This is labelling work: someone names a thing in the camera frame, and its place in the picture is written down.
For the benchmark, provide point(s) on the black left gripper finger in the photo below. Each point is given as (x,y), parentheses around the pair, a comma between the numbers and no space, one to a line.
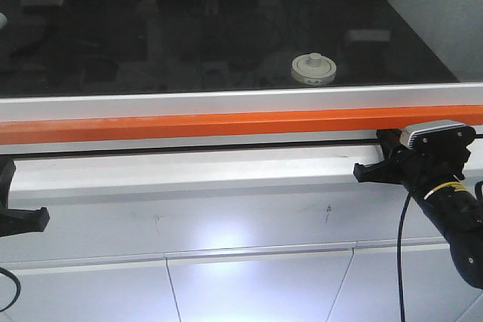
(16,222)
(8,169)

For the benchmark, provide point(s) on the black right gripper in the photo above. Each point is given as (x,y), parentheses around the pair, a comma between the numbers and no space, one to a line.
(417,167)

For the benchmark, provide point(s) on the glass jar with white lid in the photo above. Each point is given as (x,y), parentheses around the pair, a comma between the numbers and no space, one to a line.
(313,69)

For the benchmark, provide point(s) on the fume hood sash orange handle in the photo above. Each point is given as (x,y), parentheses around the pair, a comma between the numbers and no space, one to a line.
(97,75)

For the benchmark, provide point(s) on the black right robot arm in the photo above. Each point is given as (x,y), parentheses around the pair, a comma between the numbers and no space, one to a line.
(457,214)

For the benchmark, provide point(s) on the white pipe end at left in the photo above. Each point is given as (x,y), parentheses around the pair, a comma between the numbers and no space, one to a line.
(3,21)

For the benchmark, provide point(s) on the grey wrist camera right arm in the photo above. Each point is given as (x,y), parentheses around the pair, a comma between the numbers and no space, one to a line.
(415,134)

